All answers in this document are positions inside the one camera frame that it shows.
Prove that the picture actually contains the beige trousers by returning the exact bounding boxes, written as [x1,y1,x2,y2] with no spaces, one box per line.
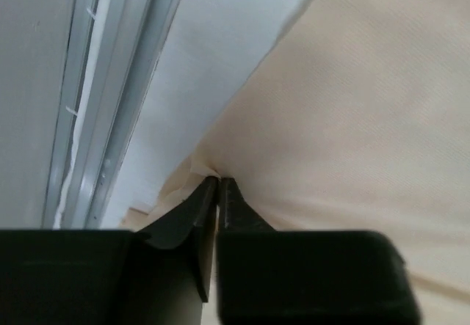
[118,0,469,324]

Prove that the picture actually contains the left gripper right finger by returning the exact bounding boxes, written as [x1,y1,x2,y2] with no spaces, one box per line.
[218,178,274,232]

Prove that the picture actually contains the left aluminium rail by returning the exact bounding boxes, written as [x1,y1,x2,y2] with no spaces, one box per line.
[42,0,180,229]

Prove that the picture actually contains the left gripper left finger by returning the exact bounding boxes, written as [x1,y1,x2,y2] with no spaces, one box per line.
[137,177,217,302]

